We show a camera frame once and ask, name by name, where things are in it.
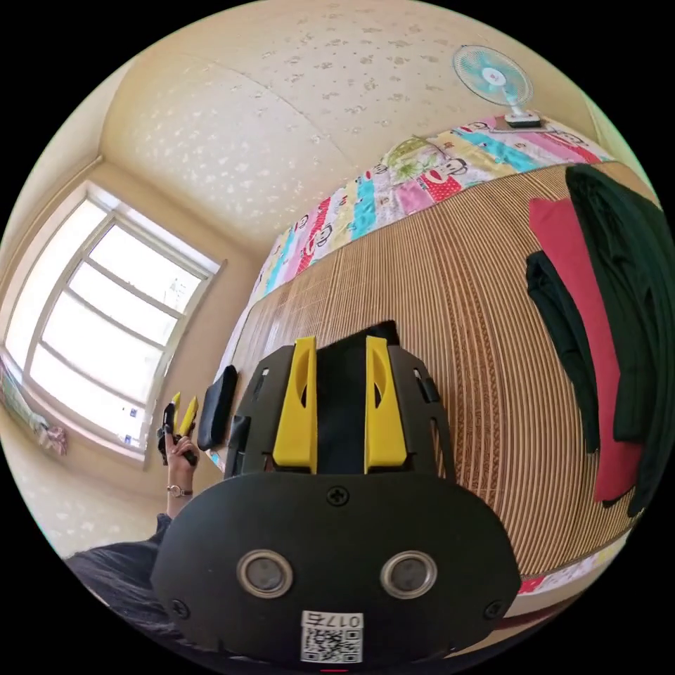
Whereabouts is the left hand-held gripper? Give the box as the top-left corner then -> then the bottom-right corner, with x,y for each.
156,392 -> 200,468

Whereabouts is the bed with woven mat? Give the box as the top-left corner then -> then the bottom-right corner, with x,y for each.
210,115 -> 667,598

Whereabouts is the pile of clothes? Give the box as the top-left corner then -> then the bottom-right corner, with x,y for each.
525,163 -> 667,519

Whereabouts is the person's left hand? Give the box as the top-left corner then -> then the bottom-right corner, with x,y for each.
165,425 -> 199,489

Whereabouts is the light blue table fan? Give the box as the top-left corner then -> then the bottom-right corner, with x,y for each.
451,44 -> 544,129

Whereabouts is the black garment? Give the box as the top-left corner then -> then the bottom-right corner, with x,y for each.
315,319 -> 400,475

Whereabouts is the person's body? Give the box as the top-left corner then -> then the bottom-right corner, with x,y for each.
63,512 -> 233,657

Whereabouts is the window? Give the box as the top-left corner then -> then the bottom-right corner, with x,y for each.
1,181 -> 229,471

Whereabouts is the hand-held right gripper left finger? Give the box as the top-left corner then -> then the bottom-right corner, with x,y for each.
271,336 -> 319,475

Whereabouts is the black cushion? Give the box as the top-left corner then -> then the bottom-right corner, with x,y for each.
195,364 -> 240,453

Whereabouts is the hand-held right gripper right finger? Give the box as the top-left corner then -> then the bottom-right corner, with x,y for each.
364,335 -> 408,475

